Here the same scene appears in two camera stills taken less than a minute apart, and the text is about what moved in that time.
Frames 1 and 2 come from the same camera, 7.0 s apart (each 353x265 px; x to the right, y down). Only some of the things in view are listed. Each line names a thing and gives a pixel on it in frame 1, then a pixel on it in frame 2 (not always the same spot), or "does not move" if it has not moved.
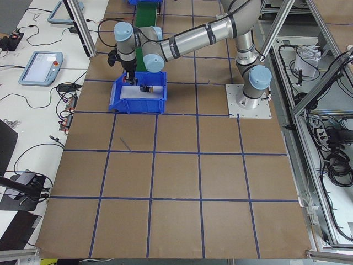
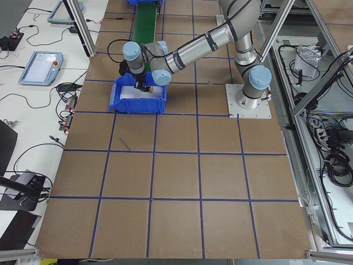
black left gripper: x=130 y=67 -> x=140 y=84
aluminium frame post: x=81 y=26 does not move
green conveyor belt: x=145 y=16 does not move
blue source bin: x=139 y=106 does not move
